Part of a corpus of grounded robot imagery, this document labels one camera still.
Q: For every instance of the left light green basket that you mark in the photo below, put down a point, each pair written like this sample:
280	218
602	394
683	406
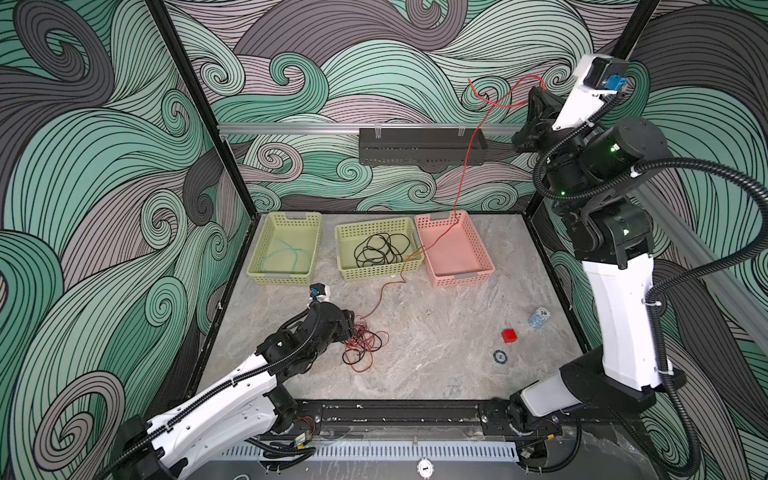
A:
286	250

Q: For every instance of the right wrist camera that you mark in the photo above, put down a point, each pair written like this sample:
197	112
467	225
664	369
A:
596	75

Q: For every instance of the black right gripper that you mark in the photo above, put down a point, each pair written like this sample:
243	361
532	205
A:
541	129

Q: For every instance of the small red cube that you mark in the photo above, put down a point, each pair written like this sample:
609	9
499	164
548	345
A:
509	336

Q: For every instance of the white slotted cable duct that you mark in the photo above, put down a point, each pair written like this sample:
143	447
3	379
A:
455	451

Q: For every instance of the round black blue token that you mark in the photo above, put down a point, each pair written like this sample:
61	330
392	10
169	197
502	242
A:
500	357

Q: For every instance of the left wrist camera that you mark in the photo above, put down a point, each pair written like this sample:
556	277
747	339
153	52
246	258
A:
319	292

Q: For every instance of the aluminium wall rail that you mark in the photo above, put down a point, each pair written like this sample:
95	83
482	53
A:
226	130

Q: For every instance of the middle light green basket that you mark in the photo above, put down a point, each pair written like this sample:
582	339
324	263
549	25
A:
377	248

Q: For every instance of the light green basket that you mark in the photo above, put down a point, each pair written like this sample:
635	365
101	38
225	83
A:
286	250
377	248

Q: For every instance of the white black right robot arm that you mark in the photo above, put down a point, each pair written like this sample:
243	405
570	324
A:
587	175

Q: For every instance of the black wall-mounted tray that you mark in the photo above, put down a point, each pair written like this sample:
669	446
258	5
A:
422	147

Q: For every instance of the small blue patterned packet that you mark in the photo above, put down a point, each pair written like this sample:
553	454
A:
539	318

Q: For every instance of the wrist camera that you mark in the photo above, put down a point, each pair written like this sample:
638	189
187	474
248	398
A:
596	75
319	292

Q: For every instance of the pink plastic basket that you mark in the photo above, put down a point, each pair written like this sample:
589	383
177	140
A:
454	251

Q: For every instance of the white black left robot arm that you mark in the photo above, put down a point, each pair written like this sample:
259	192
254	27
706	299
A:
249	401

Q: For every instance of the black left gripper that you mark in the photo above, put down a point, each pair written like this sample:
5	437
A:
343	326

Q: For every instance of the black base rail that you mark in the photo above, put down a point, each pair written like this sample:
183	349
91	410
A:
488	418

